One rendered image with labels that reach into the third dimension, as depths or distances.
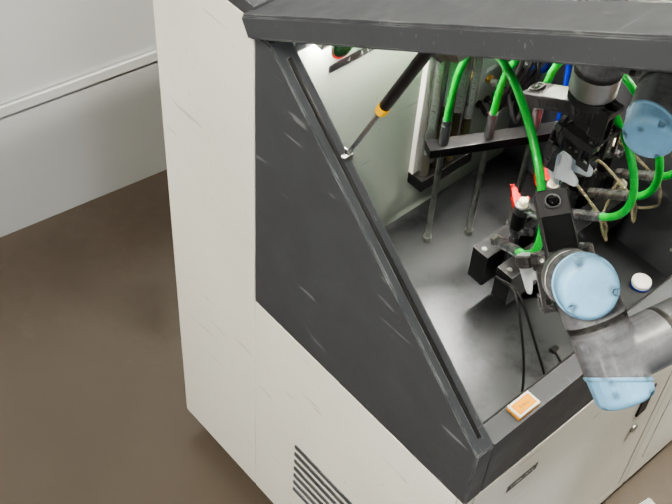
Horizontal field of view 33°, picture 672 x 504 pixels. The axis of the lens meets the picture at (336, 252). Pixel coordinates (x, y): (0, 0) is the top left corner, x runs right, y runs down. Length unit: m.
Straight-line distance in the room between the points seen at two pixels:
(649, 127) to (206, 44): 0.75
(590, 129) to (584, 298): 0.52
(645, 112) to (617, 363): 0.38
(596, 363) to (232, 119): 0.84
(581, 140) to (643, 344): 0.50
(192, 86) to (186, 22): 0.13
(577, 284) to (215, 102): 0.85
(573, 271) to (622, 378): 0.14
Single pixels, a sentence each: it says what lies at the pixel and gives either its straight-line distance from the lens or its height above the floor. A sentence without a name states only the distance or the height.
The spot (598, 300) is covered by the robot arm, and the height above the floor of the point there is 1.54.
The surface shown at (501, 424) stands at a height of 0.95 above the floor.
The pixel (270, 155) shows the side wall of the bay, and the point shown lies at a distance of 1.92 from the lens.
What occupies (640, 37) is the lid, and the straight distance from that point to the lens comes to 1.20.
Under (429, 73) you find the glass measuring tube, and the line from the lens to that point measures 2.11.
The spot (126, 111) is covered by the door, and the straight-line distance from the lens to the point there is 3.39.
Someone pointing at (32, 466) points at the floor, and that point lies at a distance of 3.03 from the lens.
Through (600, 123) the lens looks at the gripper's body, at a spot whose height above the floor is 1.39.
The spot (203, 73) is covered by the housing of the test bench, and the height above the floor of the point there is 1.28.
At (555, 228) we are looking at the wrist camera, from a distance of 1.56.
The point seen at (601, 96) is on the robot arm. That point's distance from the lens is 1.78.
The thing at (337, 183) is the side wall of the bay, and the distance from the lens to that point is 1.79.
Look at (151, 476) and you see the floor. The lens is 2.97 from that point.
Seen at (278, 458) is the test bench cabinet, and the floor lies 0.30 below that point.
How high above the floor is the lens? 2.57
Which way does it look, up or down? 49 degrees down
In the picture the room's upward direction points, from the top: 5 degrees clockwise
